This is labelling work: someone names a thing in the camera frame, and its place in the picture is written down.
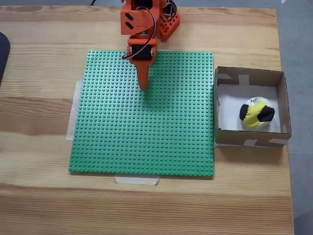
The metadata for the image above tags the white paper box liner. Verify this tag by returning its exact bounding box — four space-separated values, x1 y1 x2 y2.
216 84 281 133

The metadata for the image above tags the green studded baseplate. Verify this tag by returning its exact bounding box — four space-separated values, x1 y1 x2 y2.
68 49 216 181

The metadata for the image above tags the thin gripper motor wire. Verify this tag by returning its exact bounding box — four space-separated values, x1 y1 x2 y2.
121 0 157 61

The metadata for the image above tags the open cardboard box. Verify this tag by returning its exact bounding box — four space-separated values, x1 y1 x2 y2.
214 65 292 149

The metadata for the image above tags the black flat object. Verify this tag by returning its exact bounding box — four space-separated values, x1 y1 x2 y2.
0 31 11 88

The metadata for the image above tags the translucent tape strip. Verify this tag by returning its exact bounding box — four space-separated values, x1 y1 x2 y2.
114 175 161 186
65 78 83 141

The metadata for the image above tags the black yellow white fabric ball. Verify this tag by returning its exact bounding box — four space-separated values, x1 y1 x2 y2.
239 96 276 130

